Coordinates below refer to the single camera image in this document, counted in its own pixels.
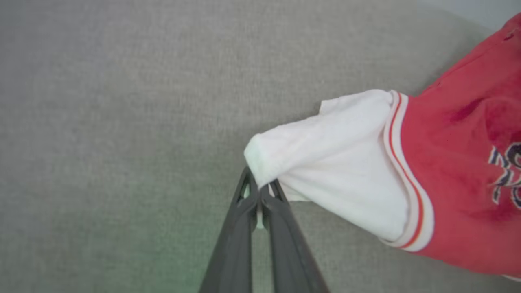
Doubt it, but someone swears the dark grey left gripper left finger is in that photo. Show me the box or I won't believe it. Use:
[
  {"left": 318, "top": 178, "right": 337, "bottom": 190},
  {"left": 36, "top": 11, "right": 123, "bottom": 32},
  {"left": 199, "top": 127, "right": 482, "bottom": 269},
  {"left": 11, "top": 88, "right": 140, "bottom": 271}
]
[{"left": 199, "top": 166, "right": 259, "bottom": 293}]

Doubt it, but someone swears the red basketball jersey white trim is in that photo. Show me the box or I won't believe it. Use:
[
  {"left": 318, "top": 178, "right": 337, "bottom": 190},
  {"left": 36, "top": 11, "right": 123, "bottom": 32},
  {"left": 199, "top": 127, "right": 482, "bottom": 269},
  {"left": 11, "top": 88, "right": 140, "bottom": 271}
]
[{"left": 243, "top": 12, "right": 521, "bottom": 282}]

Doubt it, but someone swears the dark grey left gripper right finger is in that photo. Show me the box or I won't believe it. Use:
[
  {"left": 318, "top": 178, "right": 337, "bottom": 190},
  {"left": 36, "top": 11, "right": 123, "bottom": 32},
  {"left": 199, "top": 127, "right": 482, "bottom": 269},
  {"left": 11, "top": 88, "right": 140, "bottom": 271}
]
[{"left": 260, "top": 179, "right": 331, "bottom": 293}]

